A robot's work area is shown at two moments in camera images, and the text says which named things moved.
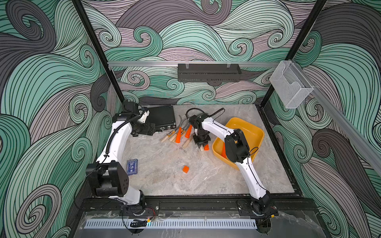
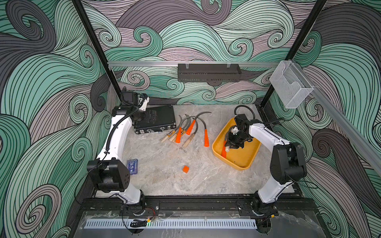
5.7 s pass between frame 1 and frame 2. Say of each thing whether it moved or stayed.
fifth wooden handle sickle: stayed
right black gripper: moved
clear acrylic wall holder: stayed
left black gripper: moved
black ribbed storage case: stayed
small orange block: stayed
